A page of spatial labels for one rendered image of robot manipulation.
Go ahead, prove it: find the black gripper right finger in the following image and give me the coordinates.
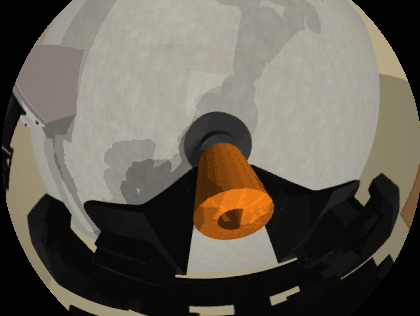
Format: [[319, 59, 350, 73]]
[[251, 165, 360, 263]]

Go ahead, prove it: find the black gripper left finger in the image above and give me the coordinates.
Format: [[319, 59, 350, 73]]
[[84, 166, 199, 275]]

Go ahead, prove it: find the orange knob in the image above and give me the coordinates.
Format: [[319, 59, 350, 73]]
[[193, 143, 274, 240]]

